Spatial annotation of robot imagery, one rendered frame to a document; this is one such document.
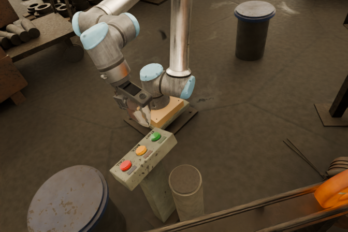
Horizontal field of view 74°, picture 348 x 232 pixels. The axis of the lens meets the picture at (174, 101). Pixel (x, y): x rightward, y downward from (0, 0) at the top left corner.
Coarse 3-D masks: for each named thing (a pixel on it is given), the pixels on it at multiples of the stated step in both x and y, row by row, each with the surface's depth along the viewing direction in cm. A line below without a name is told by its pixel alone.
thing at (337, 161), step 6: (336, 162) 83; (342, 162) 81; (330, 168) 83; (336, 168) 81; (342, 168) 79; (324, 180) 82; (342, 216) 71; (336, 222) 74; (342, 222) 72; (342, 228) 74
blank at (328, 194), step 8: (336, 176) 53; (344, 176) 52; (328, 184) 54; (336, 184) 53; (344, 184) 52; (320, 192) 56; (328, 192) 54; (336, 192) 52; (344, 192) 53; (320, 200) 57; (328, 200) 55; (336, 200) 56; (344, 200) 58
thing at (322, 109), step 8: (344, 24) 128; (344, 80) 140; (344, 88) 140; (336, 96) 150; (344, 96) 142; (320, 104) 165; (328, 104) 164; (336, 104) 150; (344, 104) 146; (320, 112) 160; (328, 112) 159; (336, 112) 152; (344, 112) 157; (328, 120) 154; (336, 120) 154; (344, 120) 153
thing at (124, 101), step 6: (126, 78) 74; (114, 84) 74; (120, 84) 74; (114, 96) 81; (120, 96) 79; (120, 102) 81; (126, 102) 77; (132, 102) 78; (120, 108) 84; (132, 108) 78
